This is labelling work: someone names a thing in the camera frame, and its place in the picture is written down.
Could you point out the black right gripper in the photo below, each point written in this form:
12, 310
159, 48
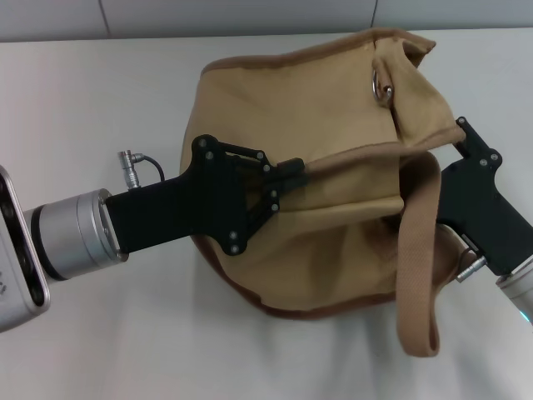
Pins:
479, 208

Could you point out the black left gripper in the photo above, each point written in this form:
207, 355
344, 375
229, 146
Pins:
175, 212

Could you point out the khaki canvas food bag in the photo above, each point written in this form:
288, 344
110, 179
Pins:
333, 233

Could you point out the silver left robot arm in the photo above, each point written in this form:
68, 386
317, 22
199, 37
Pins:
75, 233

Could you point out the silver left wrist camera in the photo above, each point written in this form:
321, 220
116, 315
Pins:
16, 258

